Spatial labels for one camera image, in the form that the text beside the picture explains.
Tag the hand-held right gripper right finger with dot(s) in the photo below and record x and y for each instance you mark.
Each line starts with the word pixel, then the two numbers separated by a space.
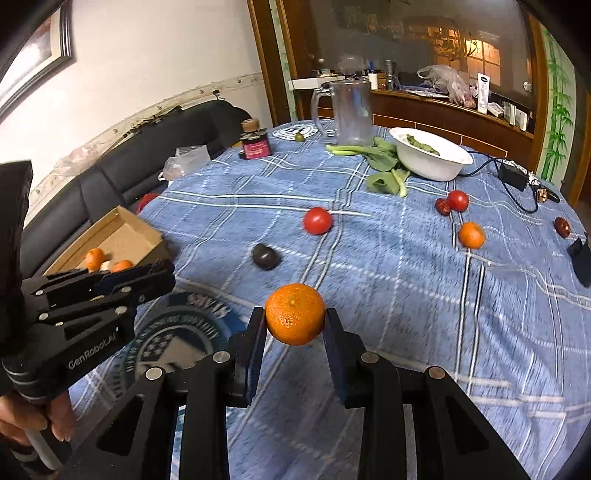
pixel 334 357

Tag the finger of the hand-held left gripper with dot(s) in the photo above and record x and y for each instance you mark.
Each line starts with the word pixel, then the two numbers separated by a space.
pixel 92 314
pixel 134 277

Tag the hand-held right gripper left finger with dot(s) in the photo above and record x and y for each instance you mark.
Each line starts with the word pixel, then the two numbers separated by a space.
pixel 256 353

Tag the brown cardboard box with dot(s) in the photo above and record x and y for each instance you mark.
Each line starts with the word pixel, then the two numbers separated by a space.
pixel 129 235

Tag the large orange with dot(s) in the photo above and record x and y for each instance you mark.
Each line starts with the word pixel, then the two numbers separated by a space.
pixel 295 314
pixel 122 266

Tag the person's left hand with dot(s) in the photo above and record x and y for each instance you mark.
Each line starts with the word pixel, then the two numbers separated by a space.
pixel 60 417

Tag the white yam piece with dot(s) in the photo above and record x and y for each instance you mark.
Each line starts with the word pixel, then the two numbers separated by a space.
pixel 107 265

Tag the small orange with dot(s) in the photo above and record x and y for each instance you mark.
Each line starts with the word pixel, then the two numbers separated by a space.
pixel 471 235
pixel 95 258

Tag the red packet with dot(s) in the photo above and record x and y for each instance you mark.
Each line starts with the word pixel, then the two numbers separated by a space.
pixel 147 201

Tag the blue plaid printed tablecloth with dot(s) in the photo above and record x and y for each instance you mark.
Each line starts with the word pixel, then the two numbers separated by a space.
pixel 392 300

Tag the dark purple plum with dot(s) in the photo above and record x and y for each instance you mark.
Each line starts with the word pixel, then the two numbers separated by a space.
pixel 265 256

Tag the black leather sofa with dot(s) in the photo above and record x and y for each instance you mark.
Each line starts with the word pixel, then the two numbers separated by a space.
pixel 115 175

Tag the clear plastic bag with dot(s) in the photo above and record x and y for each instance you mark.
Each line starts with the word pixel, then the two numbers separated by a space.
pixel 184 164

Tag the large red tomato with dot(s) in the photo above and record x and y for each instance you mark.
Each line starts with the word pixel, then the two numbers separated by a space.
pixel 317 220

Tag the dark bottle with pink label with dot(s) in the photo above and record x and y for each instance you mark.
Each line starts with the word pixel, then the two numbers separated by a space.
pixel 255 145

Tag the green vegetable leaf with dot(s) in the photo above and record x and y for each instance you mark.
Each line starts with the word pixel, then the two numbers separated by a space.
pixel 383 182

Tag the red date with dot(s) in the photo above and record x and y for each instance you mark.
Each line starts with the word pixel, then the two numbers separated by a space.
pixel 562 226
pixel 442 206

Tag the small red tomato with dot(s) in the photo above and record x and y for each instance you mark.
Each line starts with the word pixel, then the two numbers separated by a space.
pixel 458 201

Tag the green bok choy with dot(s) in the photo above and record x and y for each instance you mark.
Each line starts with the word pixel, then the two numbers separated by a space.
pixel 378 154

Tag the white bowl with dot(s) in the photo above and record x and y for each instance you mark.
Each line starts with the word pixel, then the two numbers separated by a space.
pixel 434 166

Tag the green leaves in bowl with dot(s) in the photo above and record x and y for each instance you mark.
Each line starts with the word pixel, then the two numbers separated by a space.
pixel 418 142

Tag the dark framed picture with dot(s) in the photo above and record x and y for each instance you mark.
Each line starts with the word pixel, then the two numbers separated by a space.
pixel 32 60

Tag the black power adapter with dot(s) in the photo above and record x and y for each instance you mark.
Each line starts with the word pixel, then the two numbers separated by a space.
pixel 512 176

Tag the long white box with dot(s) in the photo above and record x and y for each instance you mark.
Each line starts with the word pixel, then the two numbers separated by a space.
pixel 309 83

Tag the wooden glass cabinet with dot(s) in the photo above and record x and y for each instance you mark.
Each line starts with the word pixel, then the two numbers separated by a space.
pixel 461 124

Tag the small brown gadget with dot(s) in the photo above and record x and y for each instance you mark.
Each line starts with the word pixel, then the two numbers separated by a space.
pixel 544 194

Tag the crumpled plastic bag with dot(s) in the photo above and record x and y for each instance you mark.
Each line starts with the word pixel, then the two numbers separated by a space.
pixel 443 83

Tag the tall white carton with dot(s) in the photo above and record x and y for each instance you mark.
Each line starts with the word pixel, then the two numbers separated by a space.
pixel 483 92

